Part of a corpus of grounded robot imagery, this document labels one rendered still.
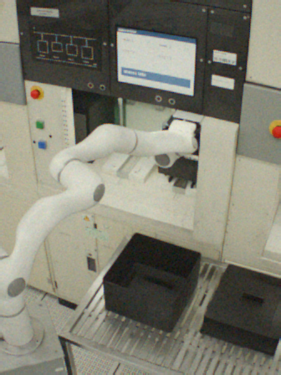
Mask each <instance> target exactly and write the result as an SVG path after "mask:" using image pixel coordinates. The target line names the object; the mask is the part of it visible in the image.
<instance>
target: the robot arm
mask: <svg viewBox="0 0 281 375"><path fill-rule="evenodd" d="M183 120H184V119H181V118H177V119H175V120H171V121H168V122H167V125H168V126H169V129H168V131H152V132H144V131H139V130H136V129H132V128H127V127H123V126H117V125H112V124H104V125H101V126H99V127H97V128H96V129H95V130H94V131H93V132H92V133H91V135H90V136H89V137H88V138H86V139H84V140H83V141H82V142H80V143H79V144H77V145H75V146H71V147H68V148H65V149H63V150H62V151H61V152H59V153H58V154H57V155H56V156H55V157H54V158H53V159H52V161H51V162H50V166H49V174H50V177H51V178H52V179H53V180H54V181H55V182H56V183H57V184H59V185H60V186H61V187H64V188H66V189H67V190H66V191H65V192H63V193H59V194H56V195H52V196H46V197H42V198H40V199H39V200H38V201H37V202H35V203H34V205H33V206H32V207H31V208H30V209H29V210H28V211H27V212H26V213H25V215H24V216H23V217H22V219H21V220H20V222H19V223H18V227H17V231H16V241H15V245H14V251H13V253H12V254H11V256H10V254H9V253H8V252H7V251H6V250H5V249H3V248H2V247H1V246H0V350H1V351H2V352H5V353H7V354H8V355H14V356H22V355H25V354H26V355H27V354H29V353H30V352H33V351H34V350H35V349H37V348H38V347H39V345H40V343H42V341H43V338H44V335H43V328H42V325H41V324H40V322H39V321H38V320H37V319H36V318H34V317H32V316H30V315H29V313H28V306H27V304H26V302H25V299H24V295H23V291H24V290H25V288H26V285H27V284H28V282H29V279H30V276H31V274H32V272H31V271H32V268H33V263H34V261H35V258H36V257H37V254H38V250H39V248H40V246H41V245H42V243H43V242H44V240H45V239H46V238H47V237H48V236H49V235H50V233H51V232H52V231H53V230H54V229H55V228H56V225H57V224H58V223H59V222H60V221H62V220H63V219H64V218H66V217H68V216H69V215H71V214H73V213H78V212H81V211H84V210H87V209H89V208H92V207H94V206H95V205H97V204H98V203H99V202H100V201H101V199H102V198H103V196H104V194H105V182H104V180H103V178H102V176H100V174H99V173H97V171H95V170H93V169H91V168H90V167H87V166H86V165H84V163H86V162H90V161H95V160H99V158H101V157H106V156H108V155H109V154H111V153H114V152H116V153H122V154H127V155H134V156H140V157H150V156H153V159H154V161H155V163H156V165H158V166H159V167H164V168H167V167H171V166H172V165H173V164H174V162H175V160H176V159H177V158H178V157H181V156H185V155H188V154H192V153H193V152H194V151H195V150H196V149H197V139H196V138H195V137H194V136H195V135H196V134H197V133H202V127H201V126H200V125H199V122H196V121H195V122H194V123H190V122H186V121H183Z"/></svg>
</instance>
